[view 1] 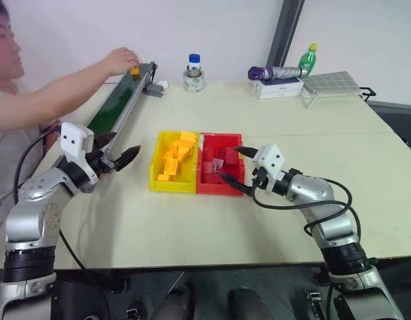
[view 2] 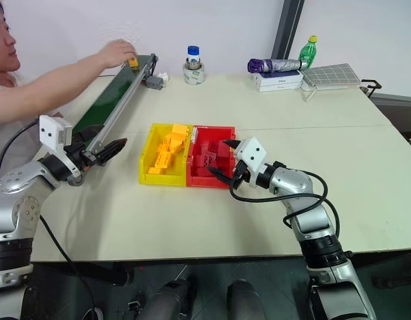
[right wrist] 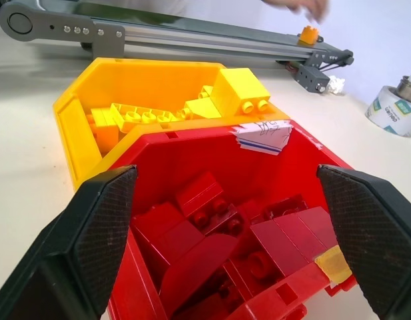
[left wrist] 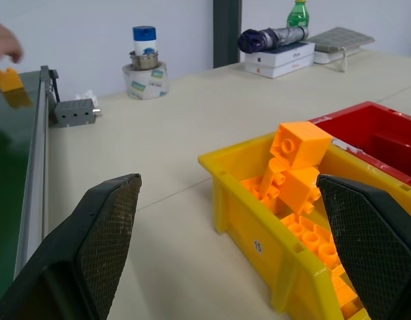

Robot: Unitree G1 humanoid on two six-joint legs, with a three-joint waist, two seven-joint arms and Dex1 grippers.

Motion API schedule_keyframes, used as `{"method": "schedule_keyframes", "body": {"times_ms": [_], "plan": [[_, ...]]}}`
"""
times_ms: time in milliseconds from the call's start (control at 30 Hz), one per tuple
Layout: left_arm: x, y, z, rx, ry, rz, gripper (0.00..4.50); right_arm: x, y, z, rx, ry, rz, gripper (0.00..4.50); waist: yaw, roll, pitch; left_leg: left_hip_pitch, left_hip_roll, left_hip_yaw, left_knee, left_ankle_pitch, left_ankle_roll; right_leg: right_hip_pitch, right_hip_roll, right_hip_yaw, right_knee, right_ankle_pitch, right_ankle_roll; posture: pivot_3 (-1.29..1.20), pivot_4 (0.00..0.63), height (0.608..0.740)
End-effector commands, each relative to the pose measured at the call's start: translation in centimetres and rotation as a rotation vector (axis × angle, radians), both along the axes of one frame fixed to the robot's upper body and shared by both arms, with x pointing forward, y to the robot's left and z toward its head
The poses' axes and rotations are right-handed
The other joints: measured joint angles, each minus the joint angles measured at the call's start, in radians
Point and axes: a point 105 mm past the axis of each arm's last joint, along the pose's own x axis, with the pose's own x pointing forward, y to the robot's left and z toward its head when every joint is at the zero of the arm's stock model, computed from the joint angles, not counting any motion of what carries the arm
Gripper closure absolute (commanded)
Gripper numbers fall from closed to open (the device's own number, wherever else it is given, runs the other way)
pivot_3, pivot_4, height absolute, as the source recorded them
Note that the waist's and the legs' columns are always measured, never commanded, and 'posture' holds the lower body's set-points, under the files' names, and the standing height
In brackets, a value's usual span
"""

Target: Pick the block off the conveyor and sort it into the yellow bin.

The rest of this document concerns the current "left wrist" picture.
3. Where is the folded dark umbrella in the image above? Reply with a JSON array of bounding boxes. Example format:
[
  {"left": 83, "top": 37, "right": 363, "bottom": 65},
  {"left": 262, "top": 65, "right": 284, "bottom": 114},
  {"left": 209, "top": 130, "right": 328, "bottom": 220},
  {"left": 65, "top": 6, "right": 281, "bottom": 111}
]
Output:
[{"left": 237, "top": 26, "right": 310, "bottom": 53}]

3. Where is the white tape roll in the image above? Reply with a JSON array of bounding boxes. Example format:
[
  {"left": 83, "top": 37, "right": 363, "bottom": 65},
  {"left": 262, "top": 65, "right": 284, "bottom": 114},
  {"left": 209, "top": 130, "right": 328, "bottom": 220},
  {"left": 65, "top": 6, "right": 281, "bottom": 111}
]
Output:
[{"left": 122, "top": 59, "right": 170, "bottom": 100}]

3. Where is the green conveyor belt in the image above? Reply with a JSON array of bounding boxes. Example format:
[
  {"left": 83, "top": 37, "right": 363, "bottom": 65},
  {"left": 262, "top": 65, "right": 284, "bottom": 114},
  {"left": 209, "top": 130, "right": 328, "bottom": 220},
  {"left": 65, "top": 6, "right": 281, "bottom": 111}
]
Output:
[{"left": 0, "top": 70, "right": 41, "bottom": 306}]

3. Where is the grey keyboard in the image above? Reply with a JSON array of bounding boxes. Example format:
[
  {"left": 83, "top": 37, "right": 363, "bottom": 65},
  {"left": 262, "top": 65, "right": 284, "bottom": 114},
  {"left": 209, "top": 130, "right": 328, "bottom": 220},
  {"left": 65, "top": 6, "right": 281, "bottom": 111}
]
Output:
[{"left": 304, "top": 26, "right": 376, "bottom": 65}]

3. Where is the yellow plastic bin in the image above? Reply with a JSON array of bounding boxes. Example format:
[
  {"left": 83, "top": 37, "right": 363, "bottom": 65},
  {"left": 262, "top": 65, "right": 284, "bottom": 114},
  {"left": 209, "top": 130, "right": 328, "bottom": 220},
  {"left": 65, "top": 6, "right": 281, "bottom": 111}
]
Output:
[{"left": 197, "top": 130, "right": 411, "bottom": 320}]

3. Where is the dark grey wall pillar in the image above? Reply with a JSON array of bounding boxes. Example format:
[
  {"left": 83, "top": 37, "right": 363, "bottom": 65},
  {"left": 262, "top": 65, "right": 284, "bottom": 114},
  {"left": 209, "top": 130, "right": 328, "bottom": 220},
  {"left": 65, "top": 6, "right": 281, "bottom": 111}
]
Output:
[{"left": 212, "top": 0, "right": 242, "bottom": 69}]

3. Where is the small metal cup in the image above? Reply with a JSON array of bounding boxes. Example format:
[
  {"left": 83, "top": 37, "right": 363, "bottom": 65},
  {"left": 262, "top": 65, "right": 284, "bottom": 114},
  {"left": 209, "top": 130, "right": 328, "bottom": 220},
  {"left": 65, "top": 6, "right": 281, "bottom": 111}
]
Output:
[{"left": 129, "top": 49, "right": 161, "bottom": 71}]

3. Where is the green plastic bottle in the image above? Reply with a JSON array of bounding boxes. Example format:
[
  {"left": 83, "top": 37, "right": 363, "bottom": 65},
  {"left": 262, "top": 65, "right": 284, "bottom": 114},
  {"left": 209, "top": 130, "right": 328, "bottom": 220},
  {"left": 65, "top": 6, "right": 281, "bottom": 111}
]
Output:
[{"left": 286, "top": 0, "right": 309, "bottom": 28}]

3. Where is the orange building block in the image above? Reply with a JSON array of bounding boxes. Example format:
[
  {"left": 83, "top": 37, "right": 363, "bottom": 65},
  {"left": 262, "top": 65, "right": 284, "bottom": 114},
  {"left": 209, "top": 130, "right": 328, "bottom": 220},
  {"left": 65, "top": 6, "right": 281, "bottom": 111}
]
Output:
[
  {"left": 280, "top": 213, "right": 341, "bottom": 269},
  {"left": 260, "top": 157, "right": 288, "bottom": 201},
  {"left": 328, "top": 265, "right": 371, "bottom": 320},
  {"left": 0, "top": 67, "right": 25, "bottom": 93},
  {"left": 269, "top": 121, "right": 334, "bottom": 171},
  {"left": 240, "top": 177, "right": 269, "bottom": 201},
  {"left": 278, "top": 166, "right": 322, "bottom": 215}
]

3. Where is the white bottle blue cap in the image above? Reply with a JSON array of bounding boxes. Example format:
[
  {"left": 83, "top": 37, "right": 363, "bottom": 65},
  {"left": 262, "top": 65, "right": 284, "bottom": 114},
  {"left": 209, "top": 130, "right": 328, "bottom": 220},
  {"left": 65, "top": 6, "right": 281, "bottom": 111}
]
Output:
[{"left": 132, "top": 25, "right": 157, "bottom": 56}]

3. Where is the white product box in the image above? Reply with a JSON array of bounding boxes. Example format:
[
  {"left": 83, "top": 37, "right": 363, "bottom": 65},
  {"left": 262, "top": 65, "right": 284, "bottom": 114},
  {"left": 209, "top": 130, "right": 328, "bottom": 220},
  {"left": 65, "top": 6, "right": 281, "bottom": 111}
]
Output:
[
  {"left": 244, "top": 53, "right": 314, "bottom": 79},
  {"left": 244, "top": 41, "right": 316, "bottom": 67}
]

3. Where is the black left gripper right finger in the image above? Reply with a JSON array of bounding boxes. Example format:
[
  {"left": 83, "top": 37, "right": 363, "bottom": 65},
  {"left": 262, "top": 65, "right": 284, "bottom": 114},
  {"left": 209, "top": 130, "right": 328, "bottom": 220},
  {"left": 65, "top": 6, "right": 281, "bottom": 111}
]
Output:
[{"left": 316, "top": 173, "right": 411, "bottom": 320}]

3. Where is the red plastic bin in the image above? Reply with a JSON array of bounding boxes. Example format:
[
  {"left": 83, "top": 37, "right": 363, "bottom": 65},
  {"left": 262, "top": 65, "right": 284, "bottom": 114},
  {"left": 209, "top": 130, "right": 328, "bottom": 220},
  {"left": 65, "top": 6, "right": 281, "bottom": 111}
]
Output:
[{"left": 307, "top": 101, "right": 411, "bottom": 190}]

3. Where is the grey metal frame rail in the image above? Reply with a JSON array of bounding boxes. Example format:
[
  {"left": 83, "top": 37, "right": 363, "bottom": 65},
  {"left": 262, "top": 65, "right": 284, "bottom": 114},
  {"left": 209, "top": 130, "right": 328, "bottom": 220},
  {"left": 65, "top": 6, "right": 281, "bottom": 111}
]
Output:
[{"left": 13, "top": 65, "right": 51, "bottom": 280}]

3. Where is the person's bare hand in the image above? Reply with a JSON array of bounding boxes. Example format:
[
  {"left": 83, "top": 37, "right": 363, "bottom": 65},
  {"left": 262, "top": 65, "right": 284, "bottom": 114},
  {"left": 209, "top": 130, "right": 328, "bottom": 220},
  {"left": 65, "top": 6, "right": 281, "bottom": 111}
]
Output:
[{"left": 0, "top": 21, "right": 24, "bottom": 65}]

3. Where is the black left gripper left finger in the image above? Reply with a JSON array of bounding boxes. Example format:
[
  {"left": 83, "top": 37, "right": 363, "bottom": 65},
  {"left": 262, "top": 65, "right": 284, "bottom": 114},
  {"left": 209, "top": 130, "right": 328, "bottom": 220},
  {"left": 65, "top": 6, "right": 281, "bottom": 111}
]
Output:
[{"left": 0, "top": 173, "right": 143, "bottom": 320}]

